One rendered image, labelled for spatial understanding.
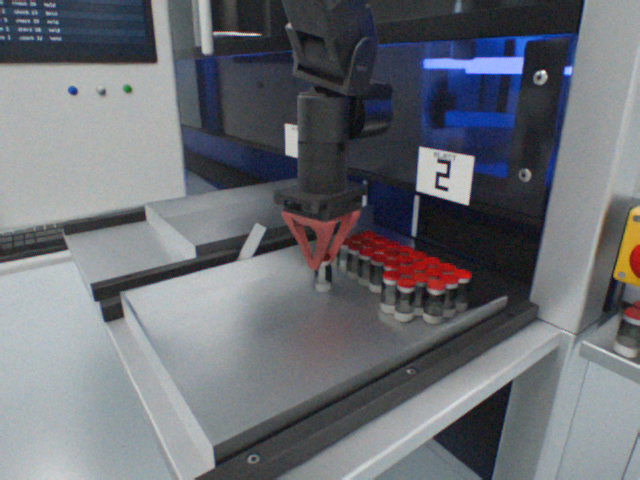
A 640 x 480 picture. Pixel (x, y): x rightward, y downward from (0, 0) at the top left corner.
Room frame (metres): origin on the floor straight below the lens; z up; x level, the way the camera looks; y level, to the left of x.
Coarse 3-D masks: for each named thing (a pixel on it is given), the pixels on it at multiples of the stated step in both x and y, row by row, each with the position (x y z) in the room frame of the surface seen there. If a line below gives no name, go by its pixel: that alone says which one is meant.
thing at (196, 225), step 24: (216, 192) 0.85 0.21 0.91; (240, 192) 0.88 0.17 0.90; (264, 192) 0.91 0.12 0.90; (168, 216) 0.78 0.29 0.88; (192, 216) 0.79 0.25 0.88; (216, 216) 0.79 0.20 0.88; (240, 216) 0.79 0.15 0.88; (264, 216) 0.79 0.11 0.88; (360, 216) 0.74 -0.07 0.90; (168, 240) 0.66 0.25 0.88; (192, 240) 0.66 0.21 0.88; (216, 240) 0.58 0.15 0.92; (240, 240) 0.60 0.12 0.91
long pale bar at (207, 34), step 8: (200, 0) 0.97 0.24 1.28; (208, 0) 0.97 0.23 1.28; (200, 8) 0.97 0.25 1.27; (208, 8) 0.97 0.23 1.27; (200, 16) 0.97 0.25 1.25; (208, 16) 0.97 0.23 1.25; (200, 24) 0.97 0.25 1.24; (208, 24) 0.97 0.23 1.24; (208, 32) 0.97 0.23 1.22; (216, 32) 0.99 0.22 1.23; (224, 32) 1.00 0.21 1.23; (232, 32) 1.01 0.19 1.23; (208, 40) 0.97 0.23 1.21; (208, 48) 0.97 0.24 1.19
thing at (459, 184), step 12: (420, 156) 0.57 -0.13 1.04; (432, 156) 0.55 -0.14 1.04; (444, 156) 0.54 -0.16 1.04; (456, 156) 0.52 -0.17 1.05; (468, 156) 0.51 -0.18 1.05; (420, 168) 0.57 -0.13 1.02; (432, 168) 0.55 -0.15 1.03; (444, 168) 0.54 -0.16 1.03; (456, 168) 0.52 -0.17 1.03; (468, 168) 0.51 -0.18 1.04; (420, 180) 0.57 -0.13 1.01; (432, 180) 0.55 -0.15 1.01; (444, 180) 0.54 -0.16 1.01; (456, 180) 0.52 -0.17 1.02; (468, 180) 0.51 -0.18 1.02; (432, 192) 0.55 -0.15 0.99; (444, 192) 0.53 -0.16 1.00; (456, 192) 0.52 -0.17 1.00; (468, 192) 0.51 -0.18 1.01; (468, 204) 0.50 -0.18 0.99
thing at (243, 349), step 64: (256, 256) 0.52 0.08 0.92; (128, 320) 0.40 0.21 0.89; (192, 320) 0.41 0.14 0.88; (256, 320) 0.42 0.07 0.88; (320, 320) 0.42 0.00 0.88; (384, 320) 0.42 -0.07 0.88; (448, 320) 0.41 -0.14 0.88; (192, 384) 0.31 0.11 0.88; (256, 384) 0.31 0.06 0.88; (320, 384) 0.31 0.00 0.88
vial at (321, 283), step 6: (324, 264) 0.48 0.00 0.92; (330, 264) 0.49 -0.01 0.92; (318, 270) 0.48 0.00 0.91; (324, 270) 0.48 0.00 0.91; (330, 270) 0.48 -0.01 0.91; (318, 276) 0.48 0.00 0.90; (324, 276) 0.48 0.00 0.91; (330, 276) 0.48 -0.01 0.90; (318, 282) 0.48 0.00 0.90; (324, 282) 0.48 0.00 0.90; (330, 282) 0.48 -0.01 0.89; (318, 288) 0.48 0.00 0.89; (324, 288) 0.48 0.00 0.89; (330, 288) 0.48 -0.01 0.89
